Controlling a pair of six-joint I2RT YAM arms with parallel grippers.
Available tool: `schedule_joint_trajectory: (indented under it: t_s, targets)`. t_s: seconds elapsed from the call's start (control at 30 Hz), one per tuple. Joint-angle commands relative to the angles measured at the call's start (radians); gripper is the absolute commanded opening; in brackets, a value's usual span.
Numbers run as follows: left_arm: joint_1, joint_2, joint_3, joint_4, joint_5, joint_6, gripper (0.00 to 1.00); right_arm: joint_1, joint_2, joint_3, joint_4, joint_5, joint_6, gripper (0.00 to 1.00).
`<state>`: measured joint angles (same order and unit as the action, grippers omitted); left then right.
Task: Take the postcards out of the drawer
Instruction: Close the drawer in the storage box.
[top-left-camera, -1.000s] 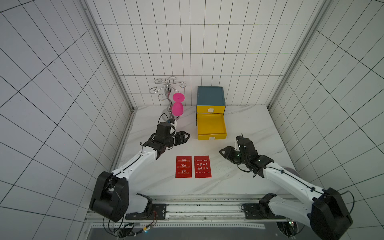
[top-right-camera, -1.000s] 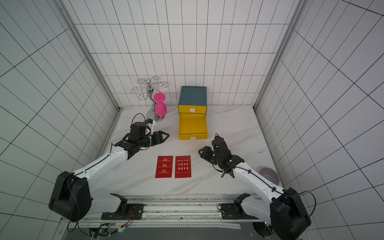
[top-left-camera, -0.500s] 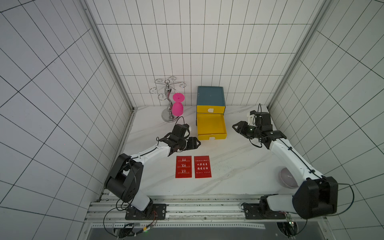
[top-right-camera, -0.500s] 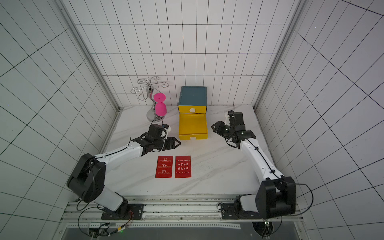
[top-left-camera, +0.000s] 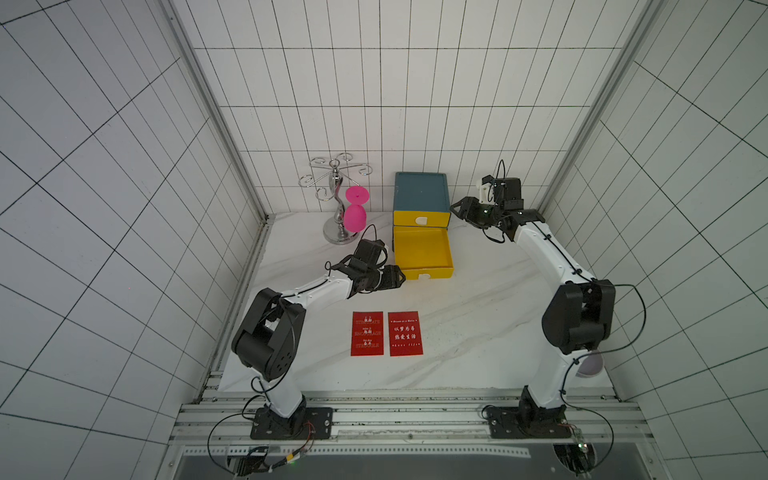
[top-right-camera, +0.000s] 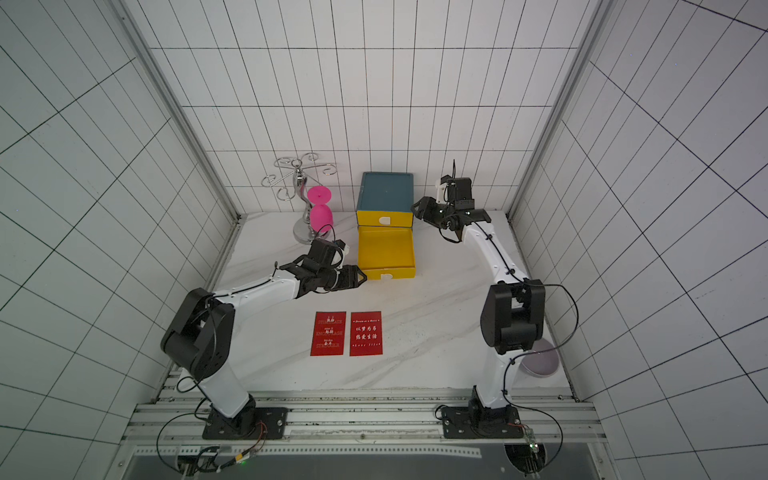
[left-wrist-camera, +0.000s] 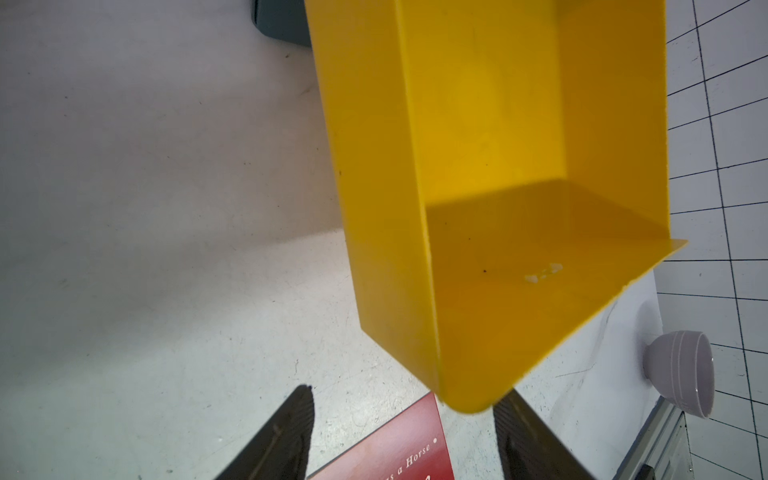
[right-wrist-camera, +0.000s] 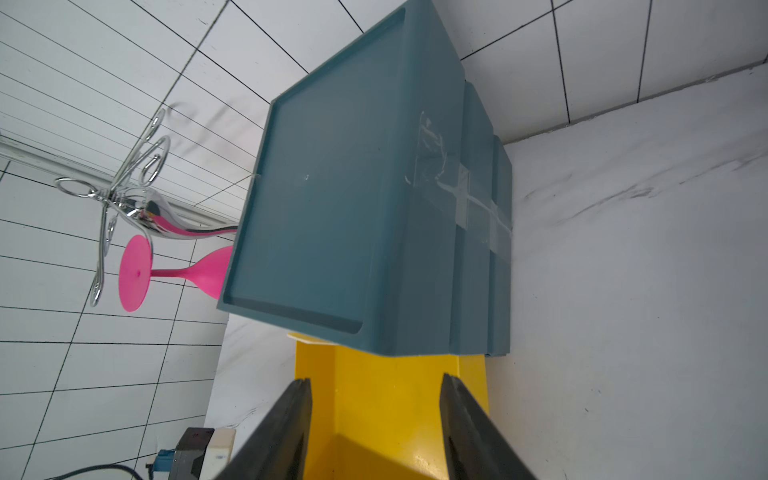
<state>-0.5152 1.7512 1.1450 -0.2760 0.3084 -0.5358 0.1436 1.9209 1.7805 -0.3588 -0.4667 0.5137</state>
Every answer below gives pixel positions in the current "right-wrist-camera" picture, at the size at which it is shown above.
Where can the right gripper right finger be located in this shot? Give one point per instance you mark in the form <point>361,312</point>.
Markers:
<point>474,447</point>

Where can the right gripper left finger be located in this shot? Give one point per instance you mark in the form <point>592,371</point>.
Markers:
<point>278,447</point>

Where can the yellow drawer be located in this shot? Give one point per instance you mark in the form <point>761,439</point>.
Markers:
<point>377,417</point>

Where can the teal drawer cabinet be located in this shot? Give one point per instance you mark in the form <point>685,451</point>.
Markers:
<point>379,216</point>

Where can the pink plastic goblet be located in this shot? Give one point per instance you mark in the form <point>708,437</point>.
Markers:
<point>136,273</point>

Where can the silver metal cup stand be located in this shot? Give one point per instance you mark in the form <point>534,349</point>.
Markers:
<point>131,196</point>

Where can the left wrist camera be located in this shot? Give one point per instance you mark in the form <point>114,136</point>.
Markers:
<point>201,453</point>

